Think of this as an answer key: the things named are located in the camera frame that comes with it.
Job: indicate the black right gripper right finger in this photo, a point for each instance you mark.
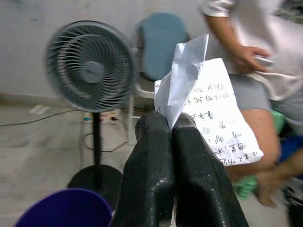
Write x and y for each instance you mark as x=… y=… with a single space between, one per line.
x=201 y=189

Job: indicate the blue backed plastic chair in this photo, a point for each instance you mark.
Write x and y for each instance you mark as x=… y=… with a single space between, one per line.
x=161 y=47

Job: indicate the green plastic stool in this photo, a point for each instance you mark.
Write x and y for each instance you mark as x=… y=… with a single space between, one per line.
x=246 y=186

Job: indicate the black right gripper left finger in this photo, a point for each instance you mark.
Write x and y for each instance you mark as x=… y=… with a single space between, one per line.
x=146 y=177

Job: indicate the grey standing fan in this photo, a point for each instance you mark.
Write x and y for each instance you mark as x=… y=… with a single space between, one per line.
x=90 y=71

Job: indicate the white power strip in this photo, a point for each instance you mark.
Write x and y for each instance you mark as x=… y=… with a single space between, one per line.
x=106 y=117

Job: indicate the white handwritten paper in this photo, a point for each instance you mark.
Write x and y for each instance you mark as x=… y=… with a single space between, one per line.
x=213 y=113

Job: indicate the purple plastic bucket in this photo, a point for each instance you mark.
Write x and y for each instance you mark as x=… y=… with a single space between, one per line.
x=66 y=210

